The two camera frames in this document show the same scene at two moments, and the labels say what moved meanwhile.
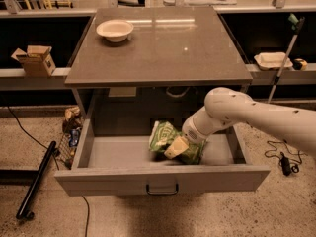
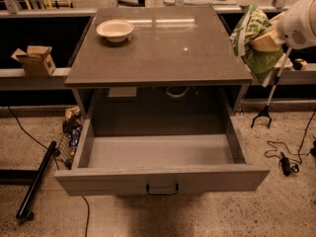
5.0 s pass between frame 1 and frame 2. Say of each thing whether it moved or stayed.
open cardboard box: stayed
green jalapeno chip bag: moved
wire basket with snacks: stayed
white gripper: moved
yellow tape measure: stayed
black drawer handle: stayed
